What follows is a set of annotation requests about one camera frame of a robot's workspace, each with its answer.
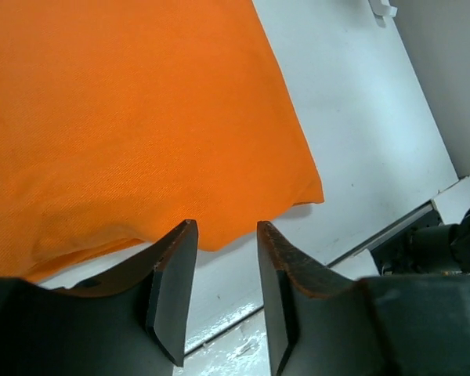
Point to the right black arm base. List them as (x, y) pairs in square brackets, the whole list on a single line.
[(425, 246)]

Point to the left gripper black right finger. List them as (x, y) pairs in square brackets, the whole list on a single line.
[(319, 322)]

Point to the orange trousers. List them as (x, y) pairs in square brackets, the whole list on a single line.
[(120, 119)]

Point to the white clothes rack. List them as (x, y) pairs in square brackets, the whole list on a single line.
[(383, 8)]

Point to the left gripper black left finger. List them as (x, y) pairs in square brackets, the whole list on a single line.
[(128, 320)]

